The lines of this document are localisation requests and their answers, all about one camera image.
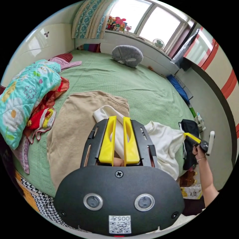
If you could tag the person's right forearm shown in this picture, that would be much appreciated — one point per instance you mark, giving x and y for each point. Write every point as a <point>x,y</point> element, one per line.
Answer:
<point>207,179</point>

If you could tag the grey plush cushion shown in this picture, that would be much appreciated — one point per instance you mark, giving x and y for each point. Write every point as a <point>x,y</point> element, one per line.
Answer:
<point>128,55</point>

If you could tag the person's right hand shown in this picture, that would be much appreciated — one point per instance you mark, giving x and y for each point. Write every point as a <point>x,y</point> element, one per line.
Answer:
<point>198,154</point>

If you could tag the colourful toys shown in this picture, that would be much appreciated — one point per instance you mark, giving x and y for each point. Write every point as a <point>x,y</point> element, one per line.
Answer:
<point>115,23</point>

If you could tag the black bag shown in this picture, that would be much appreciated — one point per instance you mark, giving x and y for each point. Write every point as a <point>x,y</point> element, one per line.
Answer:
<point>190,142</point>

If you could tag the pink garment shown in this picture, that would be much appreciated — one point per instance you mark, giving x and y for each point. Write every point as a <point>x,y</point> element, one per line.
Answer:
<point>63,62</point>

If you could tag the beige garment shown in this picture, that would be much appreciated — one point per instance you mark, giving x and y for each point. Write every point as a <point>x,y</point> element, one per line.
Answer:
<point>74,127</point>

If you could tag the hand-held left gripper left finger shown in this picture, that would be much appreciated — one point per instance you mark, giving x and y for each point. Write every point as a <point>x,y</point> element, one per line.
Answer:
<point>107,149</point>

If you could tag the floral turquoise quilt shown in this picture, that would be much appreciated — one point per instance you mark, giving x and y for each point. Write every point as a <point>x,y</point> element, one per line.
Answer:
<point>24,97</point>

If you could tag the yellow carton with bottles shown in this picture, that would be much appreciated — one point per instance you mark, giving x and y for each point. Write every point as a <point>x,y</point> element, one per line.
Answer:
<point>190,186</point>

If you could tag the window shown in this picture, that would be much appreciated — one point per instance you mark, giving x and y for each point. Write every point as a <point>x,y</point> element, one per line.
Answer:
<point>149,20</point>

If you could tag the person's left hand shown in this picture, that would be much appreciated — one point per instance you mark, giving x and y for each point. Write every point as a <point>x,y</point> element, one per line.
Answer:
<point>118,162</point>

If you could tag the small white fan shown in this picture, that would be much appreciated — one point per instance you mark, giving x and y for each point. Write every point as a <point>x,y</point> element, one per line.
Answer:
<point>158,43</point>

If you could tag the white short sleeve shirt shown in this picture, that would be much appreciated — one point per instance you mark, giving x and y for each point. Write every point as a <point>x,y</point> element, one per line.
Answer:
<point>164,145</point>

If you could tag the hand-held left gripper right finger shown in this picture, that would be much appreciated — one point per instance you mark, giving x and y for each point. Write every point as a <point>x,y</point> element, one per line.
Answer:
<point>131,151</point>

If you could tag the patterned turquoise curtain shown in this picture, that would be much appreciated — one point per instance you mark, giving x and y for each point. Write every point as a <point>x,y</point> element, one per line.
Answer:
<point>89,20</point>

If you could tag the cupboard with red stripes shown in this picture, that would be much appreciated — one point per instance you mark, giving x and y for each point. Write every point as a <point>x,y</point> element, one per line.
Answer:
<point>214,61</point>

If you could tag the blue mat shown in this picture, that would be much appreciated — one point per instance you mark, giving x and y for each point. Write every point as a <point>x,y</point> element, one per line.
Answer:
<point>179,87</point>

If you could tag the pile of clothes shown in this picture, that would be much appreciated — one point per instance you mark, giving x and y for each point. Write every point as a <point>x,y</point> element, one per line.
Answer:
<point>43,115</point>

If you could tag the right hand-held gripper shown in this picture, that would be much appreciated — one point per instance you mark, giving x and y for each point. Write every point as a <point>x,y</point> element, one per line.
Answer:
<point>203,144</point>

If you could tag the bed with green woven mat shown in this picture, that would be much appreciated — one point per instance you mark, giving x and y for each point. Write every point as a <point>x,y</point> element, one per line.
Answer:
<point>130,87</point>

